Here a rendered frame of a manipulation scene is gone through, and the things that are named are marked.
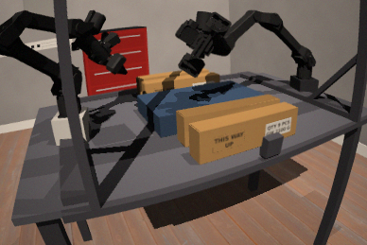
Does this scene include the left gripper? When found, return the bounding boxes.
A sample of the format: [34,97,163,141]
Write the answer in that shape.
[85,40,127,75]

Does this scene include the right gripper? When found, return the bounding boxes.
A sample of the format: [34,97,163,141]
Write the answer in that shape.
[178,12,231,78]

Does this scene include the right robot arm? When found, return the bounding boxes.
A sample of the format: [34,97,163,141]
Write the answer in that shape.
[175,10,316,79]

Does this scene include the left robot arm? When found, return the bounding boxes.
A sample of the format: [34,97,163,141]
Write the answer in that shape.
[0,10,121,118]

